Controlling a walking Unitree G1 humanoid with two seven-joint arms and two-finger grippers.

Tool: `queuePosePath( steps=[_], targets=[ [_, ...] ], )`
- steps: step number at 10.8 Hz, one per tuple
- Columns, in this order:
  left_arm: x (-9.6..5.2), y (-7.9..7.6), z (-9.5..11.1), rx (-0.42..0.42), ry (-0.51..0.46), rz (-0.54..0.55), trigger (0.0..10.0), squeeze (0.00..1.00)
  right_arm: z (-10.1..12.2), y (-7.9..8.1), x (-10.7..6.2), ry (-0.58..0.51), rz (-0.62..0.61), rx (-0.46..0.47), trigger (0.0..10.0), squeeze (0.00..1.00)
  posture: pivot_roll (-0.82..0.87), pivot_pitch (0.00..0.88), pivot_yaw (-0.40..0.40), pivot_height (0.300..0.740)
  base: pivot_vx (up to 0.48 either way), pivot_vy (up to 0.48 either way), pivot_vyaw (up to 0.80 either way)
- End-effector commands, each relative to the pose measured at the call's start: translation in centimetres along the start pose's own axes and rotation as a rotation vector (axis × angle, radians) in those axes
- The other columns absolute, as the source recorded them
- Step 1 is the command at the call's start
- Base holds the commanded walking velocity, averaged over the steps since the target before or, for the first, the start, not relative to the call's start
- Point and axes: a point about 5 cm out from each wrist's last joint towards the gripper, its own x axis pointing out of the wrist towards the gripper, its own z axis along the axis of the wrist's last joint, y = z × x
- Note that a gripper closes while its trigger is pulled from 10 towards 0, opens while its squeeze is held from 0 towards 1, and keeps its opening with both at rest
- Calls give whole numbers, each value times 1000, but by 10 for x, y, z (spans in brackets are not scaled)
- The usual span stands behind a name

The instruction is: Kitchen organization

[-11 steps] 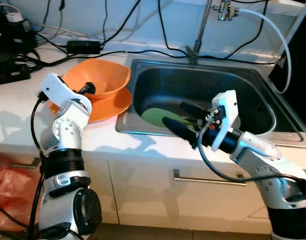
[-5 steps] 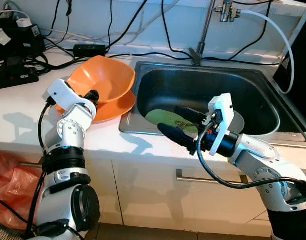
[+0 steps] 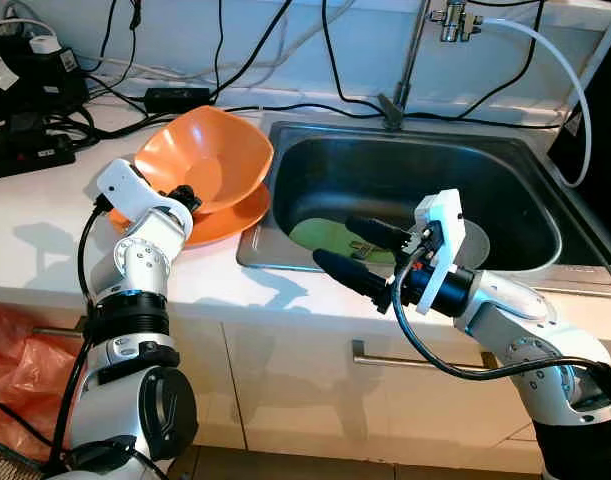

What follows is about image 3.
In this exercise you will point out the white base cabinet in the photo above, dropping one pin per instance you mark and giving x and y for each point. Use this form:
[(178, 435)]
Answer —
[(285, 380)]

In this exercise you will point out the green plate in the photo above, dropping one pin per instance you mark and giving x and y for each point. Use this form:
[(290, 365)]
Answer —
[(320, 235)]

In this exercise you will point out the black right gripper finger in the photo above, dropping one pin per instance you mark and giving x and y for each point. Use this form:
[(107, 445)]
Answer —
[(350, 272), (377, 233)]

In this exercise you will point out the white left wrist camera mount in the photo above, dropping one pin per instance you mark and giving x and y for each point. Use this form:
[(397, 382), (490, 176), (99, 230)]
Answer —
[(120, 185)]

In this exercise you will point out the orange plastic bowl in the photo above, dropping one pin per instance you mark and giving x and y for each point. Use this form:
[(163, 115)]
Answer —
[(205, 160)]

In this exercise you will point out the stainless steel sink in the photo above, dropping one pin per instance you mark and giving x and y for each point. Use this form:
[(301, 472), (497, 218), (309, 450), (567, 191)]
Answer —
[(385, 170)]

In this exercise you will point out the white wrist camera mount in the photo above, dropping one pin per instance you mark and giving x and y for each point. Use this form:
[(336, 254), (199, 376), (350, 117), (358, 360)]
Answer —
[(120, 185), (440, 215)]

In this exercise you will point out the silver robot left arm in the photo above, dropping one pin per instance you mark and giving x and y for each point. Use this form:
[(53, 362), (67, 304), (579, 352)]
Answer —
[(135, 260)]

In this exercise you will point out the orange plastic bag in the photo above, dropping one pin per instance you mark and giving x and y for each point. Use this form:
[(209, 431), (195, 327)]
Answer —
[(25, 380)]

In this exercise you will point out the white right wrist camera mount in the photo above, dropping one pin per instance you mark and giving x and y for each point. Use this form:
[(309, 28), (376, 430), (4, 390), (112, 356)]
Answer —
[(440, 215)]

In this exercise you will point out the black charger box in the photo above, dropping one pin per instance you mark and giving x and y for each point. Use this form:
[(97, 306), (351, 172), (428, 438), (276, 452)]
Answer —
[(35, 80)]

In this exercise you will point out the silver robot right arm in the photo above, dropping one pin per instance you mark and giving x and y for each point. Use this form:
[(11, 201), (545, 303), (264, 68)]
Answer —
[(515, 310)]

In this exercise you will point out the orange plastic plate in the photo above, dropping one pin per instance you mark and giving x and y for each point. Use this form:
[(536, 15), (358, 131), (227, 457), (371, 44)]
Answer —
[(235, 222)]

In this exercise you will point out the round metal plate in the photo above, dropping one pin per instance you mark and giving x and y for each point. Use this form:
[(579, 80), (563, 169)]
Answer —
[(475, 240)]

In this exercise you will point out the black power adapter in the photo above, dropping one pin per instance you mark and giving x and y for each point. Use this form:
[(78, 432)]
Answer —
[(175, 98)]

